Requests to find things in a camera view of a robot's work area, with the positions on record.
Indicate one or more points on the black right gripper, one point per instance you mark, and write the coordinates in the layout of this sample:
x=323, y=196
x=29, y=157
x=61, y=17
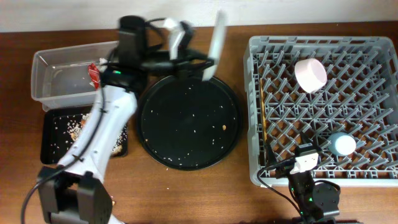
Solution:
x=283, y=168

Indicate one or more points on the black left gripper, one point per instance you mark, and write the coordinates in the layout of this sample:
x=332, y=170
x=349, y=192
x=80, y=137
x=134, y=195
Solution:
x=169, y=66

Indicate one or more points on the white plate with food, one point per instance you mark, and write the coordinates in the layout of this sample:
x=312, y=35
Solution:
x=216, y=45

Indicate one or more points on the blue plastic cup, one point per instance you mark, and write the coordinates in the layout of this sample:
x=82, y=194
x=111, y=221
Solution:
x=341, y=144

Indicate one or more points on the pink bowl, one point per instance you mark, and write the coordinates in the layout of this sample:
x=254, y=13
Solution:
x=310, y=75

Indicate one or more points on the red snack wrapper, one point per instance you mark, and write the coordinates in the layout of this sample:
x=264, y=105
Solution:
x=94, y=74

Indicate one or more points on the white napkin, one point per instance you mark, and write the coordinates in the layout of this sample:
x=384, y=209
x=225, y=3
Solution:
x=103, y=61

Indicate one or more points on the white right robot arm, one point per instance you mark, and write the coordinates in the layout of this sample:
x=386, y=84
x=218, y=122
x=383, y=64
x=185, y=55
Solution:
x=315, y=201

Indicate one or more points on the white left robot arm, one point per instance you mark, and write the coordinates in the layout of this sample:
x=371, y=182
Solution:
x=73, y=191

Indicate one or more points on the grey dishwasher rack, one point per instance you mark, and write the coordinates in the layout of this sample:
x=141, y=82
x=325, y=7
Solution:
x=359, y=99

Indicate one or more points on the round black tray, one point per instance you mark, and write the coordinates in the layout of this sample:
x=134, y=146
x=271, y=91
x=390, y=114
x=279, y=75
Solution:
x=179, y=122

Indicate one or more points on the clear plastic bin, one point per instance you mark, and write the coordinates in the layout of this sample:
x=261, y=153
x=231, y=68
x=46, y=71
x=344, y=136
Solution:
x=59, y=77

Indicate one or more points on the food scraps on tray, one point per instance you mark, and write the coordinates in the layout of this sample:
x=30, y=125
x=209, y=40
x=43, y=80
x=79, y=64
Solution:
x=66, y=130

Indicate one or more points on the black rectangular tray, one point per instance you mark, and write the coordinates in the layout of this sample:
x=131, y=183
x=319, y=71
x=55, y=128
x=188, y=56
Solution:
x=45, y=156

